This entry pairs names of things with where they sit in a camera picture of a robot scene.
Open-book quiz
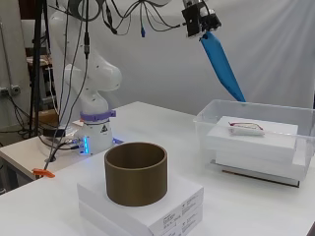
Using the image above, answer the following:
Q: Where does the white flat box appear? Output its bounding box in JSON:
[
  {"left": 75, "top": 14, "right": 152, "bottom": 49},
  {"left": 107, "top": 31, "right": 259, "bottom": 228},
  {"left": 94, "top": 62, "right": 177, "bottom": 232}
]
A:
[
  {"left": 77, "top": 168, "right": 205, "bottom": 235},
  {"left": 206, "top": 115, "right": 299, "bottom": 165},
  {"left": 215, "top": 148, "right": 308, "bottom": 182},
  {"left": 78, "top": 201, "right": 204, "bottom": 236}
]

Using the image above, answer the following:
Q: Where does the brown cardboard box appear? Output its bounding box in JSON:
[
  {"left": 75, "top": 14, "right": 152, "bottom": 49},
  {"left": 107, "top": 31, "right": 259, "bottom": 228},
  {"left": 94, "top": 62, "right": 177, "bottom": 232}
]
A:
[{"left": 34, "top": 109, "right": 61, "bottom": 128}]

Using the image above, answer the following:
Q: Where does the orange clamp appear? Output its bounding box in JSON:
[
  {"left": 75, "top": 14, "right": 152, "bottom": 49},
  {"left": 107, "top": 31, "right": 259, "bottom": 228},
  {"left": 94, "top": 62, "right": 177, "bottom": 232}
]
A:
[{"left": 31, "top": 167, "right": 56, "bottom": 180}]

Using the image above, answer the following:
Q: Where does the brown round tub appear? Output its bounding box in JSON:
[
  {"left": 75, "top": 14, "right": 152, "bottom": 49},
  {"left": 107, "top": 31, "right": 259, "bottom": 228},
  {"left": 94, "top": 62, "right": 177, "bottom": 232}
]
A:
[{"left": 103, "top": 142, "right": 168, "bottom": 207}]

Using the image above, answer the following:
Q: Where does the black tripod stand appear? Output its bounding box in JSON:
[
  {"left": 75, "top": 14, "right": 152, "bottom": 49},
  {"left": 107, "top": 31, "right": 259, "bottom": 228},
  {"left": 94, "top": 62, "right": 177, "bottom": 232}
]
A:
[{"left": 29, "top": 0, "right": 50, "bottom": 139}]

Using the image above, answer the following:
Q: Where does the black and silver robot hand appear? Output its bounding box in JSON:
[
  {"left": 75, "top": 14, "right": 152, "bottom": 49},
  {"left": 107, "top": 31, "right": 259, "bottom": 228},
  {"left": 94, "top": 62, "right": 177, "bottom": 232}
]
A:
[{"left": 181, "top": 0, "right": 222, "bottom": 41}]

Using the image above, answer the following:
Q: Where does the white hanging sheet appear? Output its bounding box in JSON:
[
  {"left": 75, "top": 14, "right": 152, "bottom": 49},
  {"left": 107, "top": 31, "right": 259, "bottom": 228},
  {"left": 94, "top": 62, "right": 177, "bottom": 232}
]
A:
[{"left": 45, "top": 0, "right": 315, "bottom": 116}]

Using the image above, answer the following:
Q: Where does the cable with blue plug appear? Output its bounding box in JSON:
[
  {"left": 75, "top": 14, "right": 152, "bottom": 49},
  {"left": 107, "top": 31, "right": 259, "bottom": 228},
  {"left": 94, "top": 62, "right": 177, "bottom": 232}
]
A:
[{"left": 139, "top": 0, "right": 148, "bottom": 38}]

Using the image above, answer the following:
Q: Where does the small white object red cord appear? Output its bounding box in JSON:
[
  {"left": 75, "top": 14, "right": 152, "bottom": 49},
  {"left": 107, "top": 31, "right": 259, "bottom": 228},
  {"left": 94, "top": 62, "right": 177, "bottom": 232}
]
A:
[{"left": 227, "top": 121, "right": 266, "bottom": 137}]

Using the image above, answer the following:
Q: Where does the blue plastic lid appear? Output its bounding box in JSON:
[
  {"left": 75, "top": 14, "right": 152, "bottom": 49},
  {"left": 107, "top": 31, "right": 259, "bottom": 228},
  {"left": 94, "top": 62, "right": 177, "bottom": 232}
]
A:
[{"left": 200, "top": 30, "right": 247, "bottom": 103}]

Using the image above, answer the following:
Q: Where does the small black adapter box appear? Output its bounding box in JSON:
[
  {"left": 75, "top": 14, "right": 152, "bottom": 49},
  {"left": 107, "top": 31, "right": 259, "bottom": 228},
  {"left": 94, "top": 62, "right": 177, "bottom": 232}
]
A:
[{"left": 42, "top": 126, "right": 68, "bottom": 139}]

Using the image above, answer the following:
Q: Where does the grey wall bracket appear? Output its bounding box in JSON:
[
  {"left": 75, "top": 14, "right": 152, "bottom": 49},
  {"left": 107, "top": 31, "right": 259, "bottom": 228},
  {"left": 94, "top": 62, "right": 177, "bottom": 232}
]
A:
[{"left": 0, "top": 84, "right": 22, "bottom": 96}]

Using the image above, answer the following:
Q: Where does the long black arm cable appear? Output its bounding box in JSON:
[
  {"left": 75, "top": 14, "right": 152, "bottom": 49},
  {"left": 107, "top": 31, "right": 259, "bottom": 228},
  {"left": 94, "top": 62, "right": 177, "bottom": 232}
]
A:
[{"left": 42, "top": 0, "right": 92, "bottom": 171}]

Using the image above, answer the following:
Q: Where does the clear plastic storage box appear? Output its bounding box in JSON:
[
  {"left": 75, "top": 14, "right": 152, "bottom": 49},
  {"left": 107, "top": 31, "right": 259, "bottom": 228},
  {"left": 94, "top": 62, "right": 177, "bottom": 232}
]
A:
[{"left": 192, "top": 98, "right": 315, "bottom": 189}]

